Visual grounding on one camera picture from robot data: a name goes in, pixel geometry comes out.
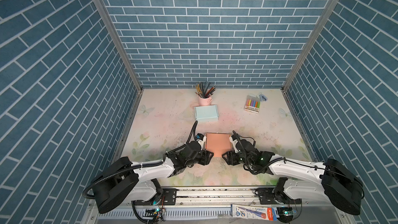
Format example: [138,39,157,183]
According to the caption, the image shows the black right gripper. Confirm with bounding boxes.
[220,149,253,167]

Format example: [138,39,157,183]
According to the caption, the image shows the pink paper box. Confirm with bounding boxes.
[206,133,233,158]

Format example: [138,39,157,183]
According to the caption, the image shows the light blue paper box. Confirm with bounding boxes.
[194,105,219,122]

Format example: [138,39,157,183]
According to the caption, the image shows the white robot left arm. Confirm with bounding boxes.
[82,122,214,214]

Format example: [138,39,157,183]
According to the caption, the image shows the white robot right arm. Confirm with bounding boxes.
[222,133,364,216]

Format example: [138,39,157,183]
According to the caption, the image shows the white toothpaste style box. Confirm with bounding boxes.
[231,204,279,221]

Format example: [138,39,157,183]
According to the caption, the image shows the pink metal pencil bucket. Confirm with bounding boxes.
[199,96,212,106]

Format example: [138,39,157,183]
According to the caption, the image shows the pack of coloured markers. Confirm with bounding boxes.
[244,95,261,114]

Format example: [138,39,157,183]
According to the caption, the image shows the bundle of coloured pencils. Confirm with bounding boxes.
[195,82,216,99]

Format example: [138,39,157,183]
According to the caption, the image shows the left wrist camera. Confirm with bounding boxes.
[195,133,206,150]

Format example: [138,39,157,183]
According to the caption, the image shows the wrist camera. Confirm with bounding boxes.
[195,133,206,150]
[229,134,240,153]

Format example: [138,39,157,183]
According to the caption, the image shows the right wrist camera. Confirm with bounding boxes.
[229,134,240,153]

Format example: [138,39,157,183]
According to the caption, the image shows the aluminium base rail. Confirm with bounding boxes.
[122,182,332,206]

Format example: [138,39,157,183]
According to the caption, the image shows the left aluminium corner post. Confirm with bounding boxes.
[92,0,142,93]

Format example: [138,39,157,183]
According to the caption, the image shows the aluminium corner post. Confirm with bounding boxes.
[282,0,339,93]
[92,0,142,93]

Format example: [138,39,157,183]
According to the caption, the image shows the right aluminium corner post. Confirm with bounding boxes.
[282,0,339,93]

